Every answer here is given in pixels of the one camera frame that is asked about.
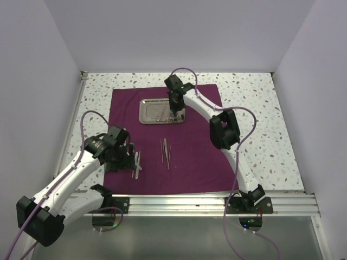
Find steel hemostat clamp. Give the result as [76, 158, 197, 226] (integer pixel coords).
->
[156, 101, 168, 122]

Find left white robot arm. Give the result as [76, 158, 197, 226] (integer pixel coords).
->
[16, 126, 134, 247]

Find steel serrated forceps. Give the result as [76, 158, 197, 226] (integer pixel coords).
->
[135, 152, 142, 171]

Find purple cloth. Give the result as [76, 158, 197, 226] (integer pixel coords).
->
[104, 87, 235, 195]

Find steel instrument tray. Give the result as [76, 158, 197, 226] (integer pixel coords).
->
[139, 98, 186, 125]

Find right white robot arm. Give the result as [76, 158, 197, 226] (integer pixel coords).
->
[164, 74, 266, 213]

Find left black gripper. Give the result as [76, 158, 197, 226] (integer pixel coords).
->
[105, 142, 135, 172]

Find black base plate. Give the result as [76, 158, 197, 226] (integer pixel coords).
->
[224, 196, 274, 215]
[101, 196, 130, 214]

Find pointed steel tweezers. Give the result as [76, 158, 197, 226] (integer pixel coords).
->
[166, 145, 171, 170]
[160, 138, 168, 163]

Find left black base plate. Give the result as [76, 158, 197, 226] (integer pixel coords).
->
[101, 196, 130, 214]

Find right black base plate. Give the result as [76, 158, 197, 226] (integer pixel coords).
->
[224, 196, 274, 215]

